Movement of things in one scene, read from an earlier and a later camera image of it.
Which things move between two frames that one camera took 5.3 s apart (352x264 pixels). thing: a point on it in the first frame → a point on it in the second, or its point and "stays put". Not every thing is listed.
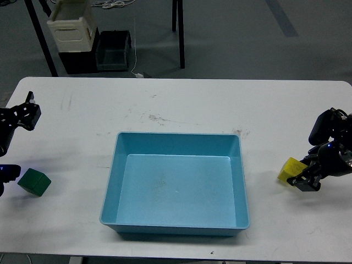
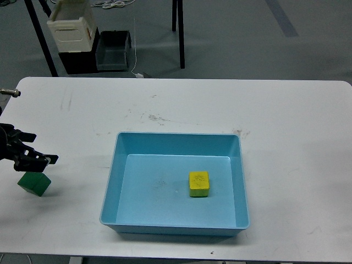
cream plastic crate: (73, 26) stays put
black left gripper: (28, 114) → (27, 159)
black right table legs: (181, 27) stays put
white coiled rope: (117, 4) stays put
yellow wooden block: (291, 168) → (199, 183)
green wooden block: (34, 182) stays put
